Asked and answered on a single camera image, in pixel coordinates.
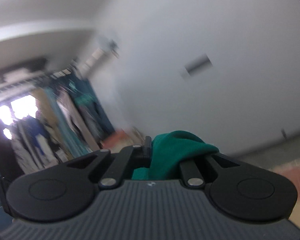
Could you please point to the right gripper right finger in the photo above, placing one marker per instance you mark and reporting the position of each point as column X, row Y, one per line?
column 202, row 170

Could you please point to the pile of pink beige clothes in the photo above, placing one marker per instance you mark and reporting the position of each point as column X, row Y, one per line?
column 121, row 138

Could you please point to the hanging clothes rack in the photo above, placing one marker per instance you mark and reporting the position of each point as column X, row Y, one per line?
column 58, row 120

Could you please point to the green zip hoodie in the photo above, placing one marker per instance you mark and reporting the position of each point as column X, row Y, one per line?
column 168, row 150

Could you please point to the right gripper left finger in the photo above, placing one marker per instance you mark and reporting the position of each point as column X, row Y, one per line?
column 108, row 170

